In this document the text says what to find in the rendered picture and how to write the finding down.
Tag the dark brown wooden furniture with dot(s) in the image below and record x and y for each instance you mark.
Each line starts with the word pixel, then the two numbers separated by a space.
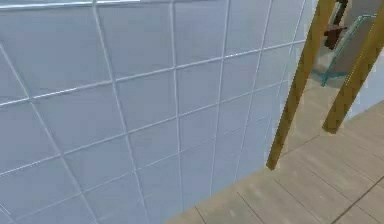
pixel 334 33

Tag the brown wooden door frame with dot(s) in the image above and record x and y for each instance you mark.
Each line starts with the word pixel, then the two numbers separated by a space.
pixel 301 80

